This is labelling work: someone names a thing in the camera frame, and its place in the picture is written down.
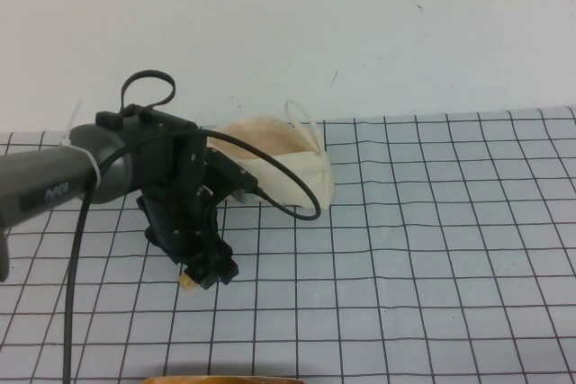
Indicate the small beige eraser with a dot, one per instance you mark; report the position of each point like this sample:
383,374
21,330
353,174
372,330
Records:
189,285

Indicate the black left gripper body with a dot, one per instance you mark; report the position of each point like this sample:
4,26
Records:
180,217

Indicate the brown curved object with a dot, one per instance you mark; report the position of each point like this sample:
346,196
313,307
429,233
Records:
225,380

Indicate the blue grid tablecloth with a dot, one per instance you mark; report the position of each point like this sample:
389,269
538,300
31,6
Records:
405,267

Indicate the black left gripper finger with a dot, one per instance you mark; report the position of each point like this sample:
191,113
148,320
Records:
192,270
219,267

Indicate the white zip tie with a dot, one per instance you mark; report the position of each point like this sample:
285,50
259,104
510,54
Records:
90,163

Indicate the cream fabric pencil case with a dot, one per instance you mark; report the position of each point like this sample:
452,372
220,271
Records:
292,175

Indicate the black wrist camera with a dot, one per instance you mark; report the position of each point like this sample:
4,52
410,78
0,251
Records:
229,172

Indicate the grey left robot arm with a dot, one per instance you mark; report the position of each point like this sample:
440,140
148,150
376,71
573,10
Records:
45,172

